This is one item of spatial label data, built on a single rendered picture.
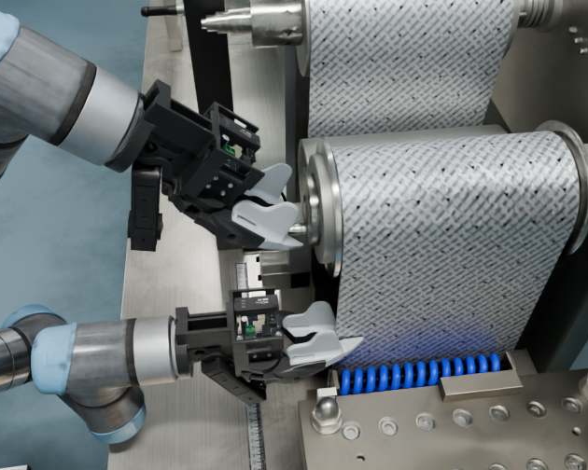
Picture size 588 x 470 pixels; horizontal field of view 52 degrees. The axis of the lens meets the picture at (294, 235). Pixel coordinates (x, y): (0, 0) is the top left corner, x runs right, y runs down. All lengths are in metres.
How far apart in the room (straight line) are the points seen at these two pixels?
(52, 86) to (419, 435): 0.53
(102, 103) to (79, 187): 2.17
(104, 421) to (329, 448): 0.27
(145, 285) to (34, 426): 1.06
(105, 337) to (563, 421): 0.53
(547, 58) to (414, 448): 0.52
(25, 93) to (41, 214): 2.11
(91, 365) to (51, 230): 1.86
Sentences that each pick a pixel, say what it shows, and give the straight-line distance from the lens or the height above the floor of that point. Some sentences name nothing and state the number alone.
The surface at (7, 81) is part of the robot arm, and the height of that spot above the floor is 1.45.
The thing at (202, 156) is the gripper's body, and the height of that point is 1.36.
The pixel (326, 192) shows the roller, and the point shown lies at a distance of 0.58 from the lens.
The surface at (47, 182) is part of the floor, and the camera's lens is 2.74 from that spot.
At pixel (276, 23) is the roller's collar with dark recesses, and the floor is 1.35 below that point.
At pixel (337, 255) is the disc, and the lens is 0.58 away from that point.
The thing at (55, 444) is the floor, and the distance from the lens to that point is 1.98.
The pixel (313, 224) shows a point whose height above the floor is 1.26.
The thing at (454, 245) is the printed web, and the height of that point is 1.24.
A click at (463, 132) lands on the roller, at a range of 0.79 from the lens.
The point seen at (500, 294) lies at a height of 1.15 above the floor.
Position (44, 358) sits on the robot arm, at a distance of 0.70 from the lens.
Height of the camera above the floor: 1.69
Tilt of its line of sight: 47 degrees down
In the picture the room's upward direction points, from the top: straight up
